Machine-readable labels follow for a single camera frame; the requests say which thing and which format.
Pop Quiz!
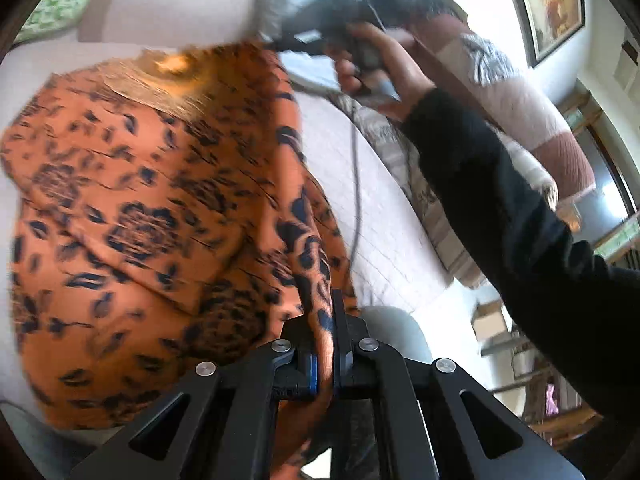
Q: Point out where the person right hand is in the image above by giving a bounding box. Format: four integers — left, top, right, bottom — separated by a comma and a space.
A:
326, 23, 436, 122

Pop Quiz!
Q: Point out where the framed wall picture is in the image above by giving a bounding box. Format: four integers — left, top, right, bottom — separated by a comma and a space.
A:
513, 0, 586, 67

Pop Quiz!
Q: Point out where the green patterned pillow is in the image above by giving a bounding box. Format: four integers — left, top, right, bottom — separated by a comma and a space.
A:
13, 0, 90, 46

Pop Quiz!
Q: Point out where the pink quilted mattress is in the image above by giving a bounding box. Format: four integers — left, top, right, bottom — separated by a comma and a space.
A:
0, 41, 482, 441

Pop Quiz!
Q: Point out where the black sleeved right forearm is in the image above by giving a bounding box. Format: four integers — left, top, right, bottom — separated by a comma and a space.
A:
402, 88, 639, 479

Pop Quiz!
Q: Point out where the orange black floral garment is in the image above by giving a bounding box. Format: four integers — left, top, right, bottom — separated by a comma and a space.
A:
1, 42, 357, 476

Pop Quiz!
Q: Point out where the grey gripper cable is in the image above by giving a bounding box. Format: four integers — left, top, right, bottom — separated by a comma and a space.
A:
347, 119, 364, 266

